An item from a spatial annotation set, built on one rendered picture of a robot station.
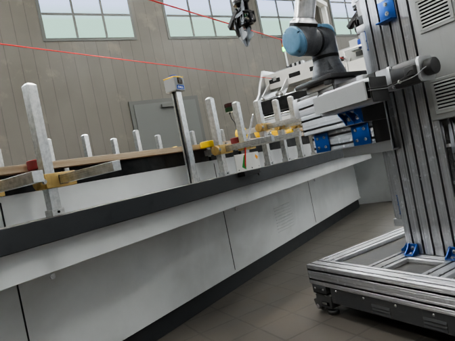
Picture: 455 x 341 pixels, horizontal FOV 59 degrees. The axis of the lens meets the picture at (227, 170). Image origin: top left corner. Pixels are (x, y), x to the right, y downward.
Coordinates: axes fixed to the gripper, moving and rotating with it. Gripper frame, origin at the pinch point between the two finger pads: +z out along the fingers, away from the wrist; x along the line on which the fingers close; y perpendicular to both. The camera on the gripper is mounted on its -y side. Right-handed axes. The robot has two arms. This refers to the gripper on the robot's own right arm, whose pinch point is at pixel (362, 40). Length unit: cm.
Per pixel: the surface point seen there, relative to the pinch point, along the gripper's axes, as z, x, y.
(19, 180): 50, -195, 46
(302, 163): 66, -10, -62
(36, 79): -134, -114, -524
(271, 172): 66, -54, -42
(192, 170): 56, -119, -15
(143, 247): 87, -146, -26
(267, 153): 54, -50, -47
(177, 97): 20, -119, -15
